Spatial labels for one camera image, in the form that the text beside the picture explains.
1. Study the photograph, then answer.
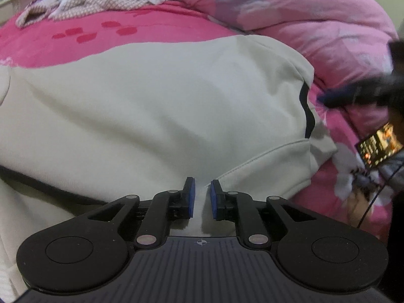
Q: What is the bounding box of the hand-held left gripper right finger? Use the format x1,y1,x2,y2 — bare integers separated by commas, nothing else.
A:
211,179,318,248

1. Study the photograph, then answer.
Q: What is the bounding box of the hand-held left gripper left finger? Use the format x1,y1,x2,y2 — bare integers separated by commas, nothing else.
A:
88,177,197,248

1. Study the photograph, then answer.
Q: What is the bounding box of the beige jacket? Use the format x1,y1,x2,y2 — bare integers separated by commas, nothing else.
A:
0,34,339,303

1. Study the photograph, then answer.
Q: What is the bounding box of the pink floral bed blanket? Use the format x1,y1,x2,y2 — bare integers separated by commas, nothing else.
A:
0,0,396,238

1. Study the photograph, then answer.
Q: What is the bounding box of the pink checkered garment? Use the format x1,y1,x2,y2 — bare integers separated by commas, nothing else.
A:
15,0,149,30

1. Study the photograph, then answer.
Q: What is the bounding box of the smartphone with lit screen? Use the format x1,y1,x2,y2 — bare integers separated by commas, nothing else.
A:
354,122,404,169

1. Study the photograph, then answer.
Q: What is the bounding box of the pink grey floral quilt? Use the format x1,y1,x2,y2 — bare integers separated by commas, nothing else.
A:
159,0,400,112

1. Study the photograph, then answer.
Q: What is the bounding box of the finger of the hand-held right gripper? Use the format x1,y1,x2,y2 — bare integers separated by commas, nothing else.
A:
317,83,364,108

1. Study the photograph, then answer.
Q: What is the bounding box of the thin black cable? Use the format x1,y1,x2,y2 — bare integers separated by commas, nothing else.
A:
358,167,404,228

